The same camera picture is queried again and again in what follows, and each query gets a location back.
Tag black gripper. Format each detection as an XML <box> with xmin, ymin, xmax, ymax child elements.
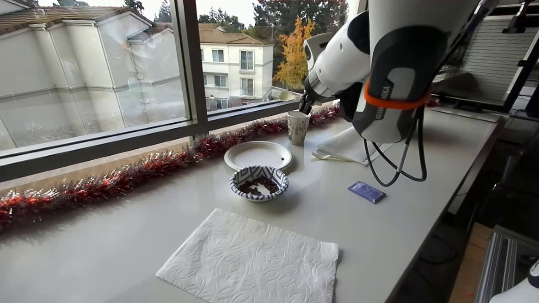
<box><xmin>297</xmin><ymin>92</ymin><xmax>314</xmax><ymax>114</ymax></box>

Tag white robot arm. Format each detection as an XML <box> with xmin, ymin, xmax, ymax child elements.
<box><xmin>299</xmin><ymin>0</ymin><xmax>488</xmax><ymax>142</ymax></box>

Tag patterned paper coffee cup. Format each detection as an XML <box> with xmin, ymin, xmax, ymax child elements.
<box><xmin>287</xmin><ymin>109</ymin><xmax>309</xmax><ymax>146</ymax></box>

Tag coffee beans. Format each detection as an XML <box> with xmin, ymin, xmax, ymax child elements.
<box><xmin>238</xmin><ymin>176</ymin><xmax>277</xmax><ymax>194</ymax></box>

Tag blue patterned paper bowl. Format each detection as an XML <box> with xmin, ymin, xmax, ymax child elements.
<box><xmin>228</xmin><ymin>164</ymin><xmax>287</xmax><ymax>201</ymax></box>

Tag white paper towel near bowl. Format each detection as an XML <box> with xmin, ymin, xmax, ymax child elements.
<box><xmin>156</xmin><ymin>208</ymin><xmax>338</xmax><ymax>303</ymax></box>

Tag cream plastic fork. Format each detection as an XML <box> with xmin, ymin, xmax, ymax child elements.
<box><xmin>311</xmin><ymin>149</ymin><xmax>360</xmax><ymax>162</ymax></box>

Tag white paper plate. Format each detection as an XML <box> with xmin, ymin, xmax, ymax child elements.
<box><xmin>223</xmin><ymin>139</ymin><xmax>292</xmax><ymax>169</ymax></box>

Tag blue square packet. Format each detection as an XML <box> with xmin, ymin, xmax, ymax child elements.
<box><xmin>348</xmin><ymin>181</ymin><xmax>385</xmax><ymax>203</ymax></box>

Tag red silver tinsel garland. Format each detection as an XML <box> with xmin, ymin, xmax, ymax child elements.
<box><xmin>0</xmin><ymin>104</ymin><xmax>341</xmax><ymax>230</ymax></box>

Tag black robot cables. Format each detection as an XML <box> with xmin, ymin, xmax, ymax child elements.
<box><xmin>361</xmin><ymin>105</ymin><xmax>429</xmax><ymax>188</ymax></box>

